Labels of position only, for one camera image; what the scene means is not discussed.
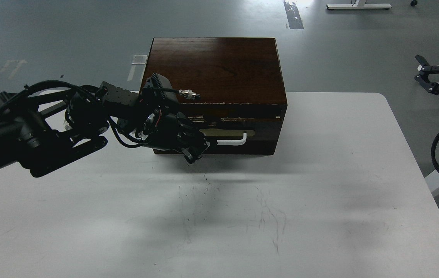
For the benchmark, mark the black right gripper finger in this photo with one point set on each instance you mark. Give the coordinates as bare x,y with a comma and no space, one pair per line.
425,70

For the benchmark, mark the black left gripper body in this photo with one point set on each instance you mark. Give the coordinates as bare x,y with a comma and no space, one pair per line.
151,118

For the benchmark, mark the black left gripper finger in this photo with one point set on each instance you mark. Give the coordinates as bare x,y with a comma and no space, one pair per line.
200,142
192,154

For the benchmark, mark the wooden drawer with white handle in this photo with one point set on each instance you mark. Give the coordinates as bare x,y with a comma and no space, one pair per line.
261,124

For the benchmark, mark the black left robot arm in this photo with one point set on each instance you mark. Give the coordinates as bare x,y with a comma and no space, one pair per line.
53,123

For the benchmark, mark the dark wooden drawer cabinet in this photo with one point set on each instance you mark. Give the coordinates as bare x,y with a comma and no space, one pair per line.
222,70

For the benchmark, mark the white desk base foot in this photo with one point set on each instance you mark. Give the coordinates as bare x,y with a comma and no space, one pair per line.
359,5

